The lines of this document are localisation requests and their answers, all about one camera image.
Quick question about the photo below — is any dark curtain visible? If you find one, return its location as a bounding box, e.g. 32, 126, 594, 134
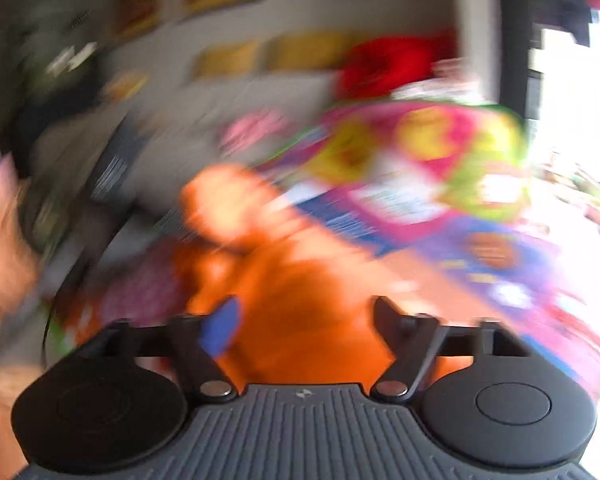
527, 0, 556, 121

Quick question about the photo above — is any red garment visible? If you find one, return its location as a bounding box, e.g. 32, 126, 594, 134
337, 35, 461, 106

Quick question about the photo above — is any beige sofa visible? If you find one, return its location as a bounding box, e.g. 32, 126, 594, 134
30, 55, 341, 241

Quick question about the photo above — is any person's left forearm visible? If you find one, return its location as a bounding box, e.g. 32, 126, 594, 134
0, 157, 43, 322

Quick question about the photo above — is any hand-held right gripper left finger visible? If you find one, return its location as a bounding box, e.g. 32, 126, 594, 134
92, 296, 243, 403

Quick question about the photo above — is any colourful cartoon play mat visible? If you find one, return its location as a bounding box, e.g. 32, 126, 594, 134
50, 100, 600, 401

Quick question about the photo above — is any orange pumpkin costume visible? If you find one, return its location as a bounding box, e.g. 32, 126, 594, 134
172, 162, 461, 391

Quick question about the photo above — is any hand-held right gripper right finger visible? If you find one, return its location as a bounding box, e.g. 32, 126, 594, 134
370, 295, 531, 403

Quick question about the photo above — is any pink garment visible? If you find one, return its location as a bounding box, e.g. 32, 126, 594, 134
220, 110, 292, 157

